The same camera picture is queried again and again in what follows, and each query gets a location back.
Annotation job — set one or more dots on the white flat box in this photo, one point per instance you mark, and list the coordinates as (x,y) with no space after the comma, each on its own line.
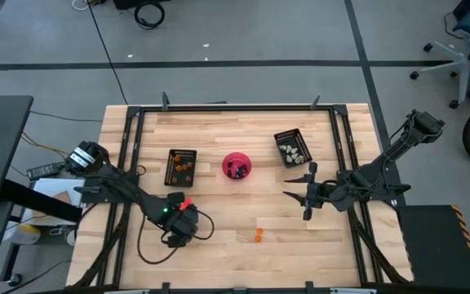
(55,185)

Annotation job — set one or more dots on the black platform with hazard stripe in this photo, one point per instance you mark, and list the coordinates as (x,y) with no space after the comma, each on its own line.
(431,245)

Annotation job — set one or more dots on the black power adapter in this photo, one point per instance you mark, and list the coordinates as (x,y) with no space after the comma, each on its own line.
(43,171)

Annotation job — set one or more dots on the black caster wheel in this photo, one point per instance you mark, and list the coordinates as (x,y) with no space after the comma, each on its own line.
(14,279)

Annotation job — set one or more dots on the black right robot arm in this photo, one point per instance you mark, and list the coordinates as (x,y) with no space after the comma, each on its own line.
(398,149)

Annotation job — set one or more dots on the yellow white bottle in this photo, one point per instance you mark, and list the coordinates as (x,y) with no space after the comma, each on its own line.
(25,234)

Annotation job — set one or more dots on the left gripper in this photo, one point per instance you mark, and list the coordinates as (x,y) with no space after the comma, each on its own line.
(186,224)

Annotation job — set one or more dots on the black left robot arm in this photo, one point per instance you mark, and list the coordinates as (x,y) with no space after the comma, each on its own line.
(129,192)

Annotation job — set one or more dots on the black desk foot beam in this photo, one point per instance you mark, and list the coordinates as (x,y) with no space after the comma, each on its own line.
(43,202)

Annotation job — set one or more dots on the black plastic slotted basket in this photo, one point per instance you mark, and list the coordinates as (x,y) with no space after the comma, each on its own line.
(182,173)
(286,139)

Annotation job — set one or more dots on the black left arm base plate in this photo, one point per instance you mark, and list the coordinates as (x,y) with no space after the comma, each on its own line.
(96,196)

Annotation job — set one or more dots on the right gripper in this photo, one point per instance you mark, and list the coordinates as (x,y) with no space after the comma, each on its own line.
(318,194)

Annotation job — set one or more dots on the black aluminium rig frame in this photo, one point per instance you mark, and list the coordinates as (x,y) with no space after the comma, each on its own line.
(239,108)

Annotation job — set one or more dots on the pink plastic bowl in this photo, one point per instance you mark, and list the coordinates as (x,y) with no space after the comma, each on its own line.
(237,156)

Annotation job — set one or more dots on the black equipment box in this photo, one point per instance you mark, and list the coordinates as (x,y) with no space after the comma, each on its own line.
(125,4)

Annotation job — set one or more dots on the white pill bottle cap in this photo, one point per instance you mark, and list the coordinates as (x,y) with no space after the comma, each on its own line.
(289,150)

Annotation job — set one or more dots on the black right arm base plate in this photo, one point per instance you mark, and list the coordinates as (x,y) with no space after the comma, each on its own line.
(343,175)

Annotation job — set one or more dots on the blue white office chair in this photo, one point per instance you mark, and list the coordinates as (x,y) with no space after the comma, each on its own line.
(463,65)

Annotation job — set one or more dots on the orange pill bottle cluster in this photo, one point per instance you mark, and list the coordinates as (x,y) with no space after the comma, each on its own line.
(258,238)

